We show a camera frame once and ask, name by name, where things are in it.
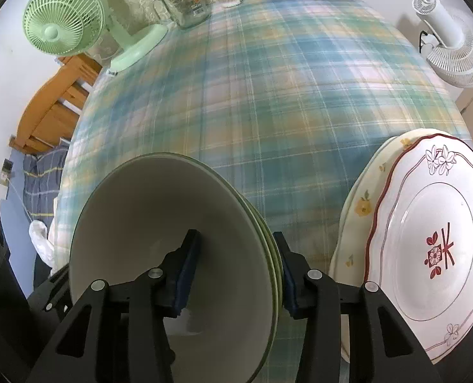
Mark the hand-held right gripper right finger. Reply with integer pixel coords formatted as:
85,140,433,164
273,231,442,383

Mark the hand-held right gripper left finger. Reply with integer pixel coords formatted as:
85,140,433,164
25,229,202,383

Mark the white and pink cloth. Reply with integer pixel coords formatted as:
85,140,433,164
29,219,57,276

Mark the green desk fan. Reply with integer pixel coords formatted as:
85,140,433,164
23,0,169,73

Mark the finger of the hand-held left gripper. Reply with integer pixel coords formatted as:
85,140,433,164
27,265,75,324

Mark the pastel plaid tablecloth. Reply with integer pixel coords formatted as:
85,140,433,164
47,0,473,383

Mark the white standing fan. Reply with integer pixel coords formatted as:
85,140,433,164
411,0,473,87

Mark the scalloped yellow flower plate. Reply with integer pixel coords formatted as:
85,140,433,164
329,129,454,364

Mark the white plate with red pattern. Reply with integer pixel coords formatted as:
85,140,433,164
363,135,473,364

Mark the wooden chair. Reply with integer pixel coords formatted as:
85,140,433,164
13,54,103,155

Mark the round yellow flower plate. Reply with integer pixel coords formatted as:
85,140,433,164
340,128,448,216

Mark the blue plaid pillow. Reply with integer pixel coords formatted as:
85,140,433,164
22,146,71,224

